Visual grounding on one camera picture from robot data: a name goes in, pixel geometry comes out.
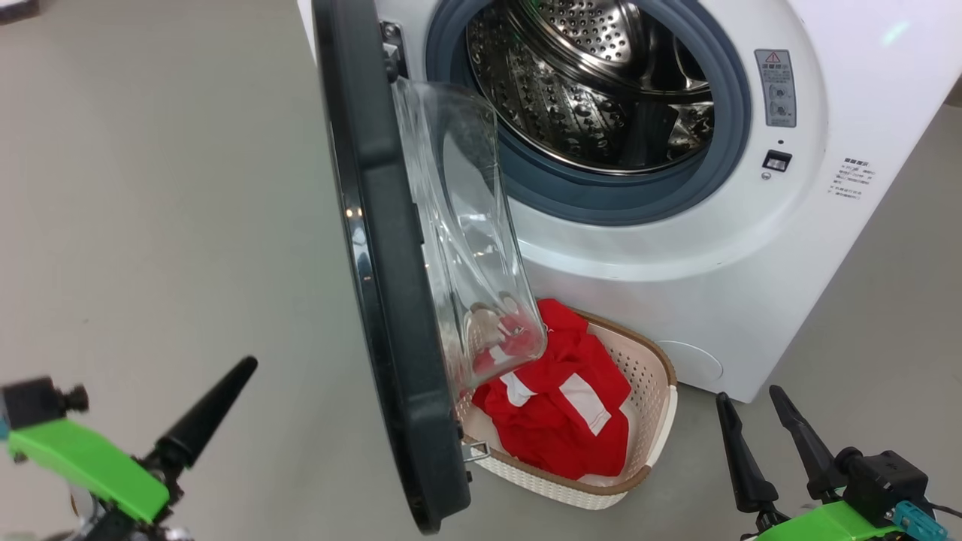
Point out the cream perforated laundry basket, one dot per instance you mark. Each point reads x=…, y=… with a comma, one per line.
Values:
x=646, y=391

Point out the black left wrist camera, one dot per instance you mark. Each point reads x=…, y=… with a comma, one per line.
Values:
x=34, y=402

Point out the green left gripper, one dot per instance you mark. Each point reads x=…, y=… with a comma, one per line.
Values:
x=90, y=466

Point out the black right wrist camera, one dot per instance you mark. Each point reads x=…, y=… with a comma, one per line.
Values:
x=887, y=481

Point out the round black glass washer door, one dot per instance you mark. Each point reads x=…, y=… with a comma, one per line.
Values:
x=391, y=300

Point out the round white filter cover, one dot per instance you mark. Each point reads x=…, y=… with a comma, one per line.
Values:
x=691, y=364

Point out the red garment with white stripes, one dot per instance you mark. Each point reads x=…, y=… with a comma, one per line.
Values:
x=556, y=428

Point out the black door latch socket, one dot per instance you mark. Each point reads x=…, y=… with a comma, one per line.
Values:
x=777, y=161

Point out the white front-load washing machine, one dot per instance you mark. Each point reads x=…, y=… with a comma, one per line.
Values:
x=676, y=285

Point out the grey rubber door gasket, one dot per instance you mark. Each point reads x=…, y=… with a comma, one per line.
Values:
x=601, y=199

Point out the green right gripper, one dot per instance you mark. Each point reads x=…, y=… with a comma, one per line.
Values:
x=819, y=526

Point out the steel perforated washer drum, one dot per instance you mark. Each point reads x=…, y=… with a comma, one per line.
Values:
x=571, y=90

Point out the grey warning sticker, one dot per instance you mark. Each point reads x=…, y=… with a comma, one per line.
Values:
x=775, y=89

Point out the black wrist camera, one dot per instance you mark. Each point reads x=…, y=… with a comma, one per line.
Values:
x=34, y=402
x=887, y=481

